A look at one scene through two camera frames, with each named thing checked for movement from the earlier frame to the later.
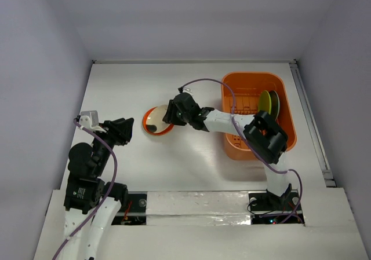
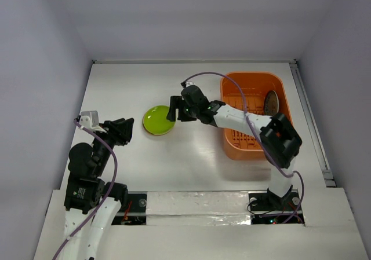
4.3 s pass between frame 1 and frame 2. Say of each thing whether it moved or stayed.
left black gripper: stayed
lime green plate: moved
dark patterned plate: stayed
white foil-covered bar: stayed
